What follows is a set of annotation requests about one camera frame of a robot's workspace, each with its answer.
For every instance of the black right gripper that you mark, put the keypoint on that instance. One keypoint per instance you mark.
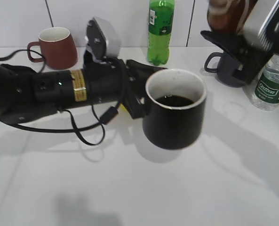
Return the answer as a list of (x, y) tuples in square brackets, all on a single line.
[(250, 61)]

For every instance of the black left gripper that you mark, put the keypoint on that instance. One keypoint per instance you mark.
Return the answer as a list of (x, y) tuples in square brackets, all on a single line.
[(117, 80)]

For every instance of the brown Nescafe coffee bottle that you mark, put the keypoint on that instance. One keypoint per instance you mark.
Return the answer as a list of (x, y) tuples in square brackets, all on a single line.
[(228, 16)]

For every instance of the black ceramic mug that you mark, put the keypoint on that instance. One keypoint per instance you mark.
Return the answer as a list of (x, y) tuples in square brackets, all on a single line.
[(175, 108)]

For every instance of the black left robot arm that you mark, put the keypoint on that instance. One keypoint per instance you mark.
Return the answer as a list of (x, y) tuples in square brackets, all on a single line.
[(27, 95)]

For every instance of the yellow paper cup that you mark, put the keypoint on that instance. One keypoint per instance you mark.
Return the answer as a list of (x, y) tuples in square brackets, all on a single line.
[(122, 108)]

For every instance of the dark grey ceramic mug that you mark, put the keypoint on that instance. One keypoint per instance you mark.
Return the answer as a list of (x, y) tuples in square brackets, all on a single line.
[(226, 69)]

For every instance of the clear water bottle green label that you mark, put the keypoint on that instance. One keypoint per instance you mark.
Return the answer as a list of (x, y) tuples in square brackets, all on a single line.
[(265, 95)]

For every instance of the green soda bottle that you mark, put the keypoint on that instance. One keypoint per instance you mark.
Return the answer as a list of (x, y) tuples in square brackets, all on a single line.
[(160, 23)]

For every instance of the brown ceramic mug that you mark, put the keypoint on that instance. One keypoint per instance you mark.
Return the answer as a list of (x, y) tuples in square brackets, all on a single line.
[(57, 47)]

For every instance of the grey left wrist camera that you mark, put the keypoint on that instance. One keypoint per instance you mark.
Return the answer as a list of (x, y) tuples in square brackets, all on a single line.
[(102, 40)]

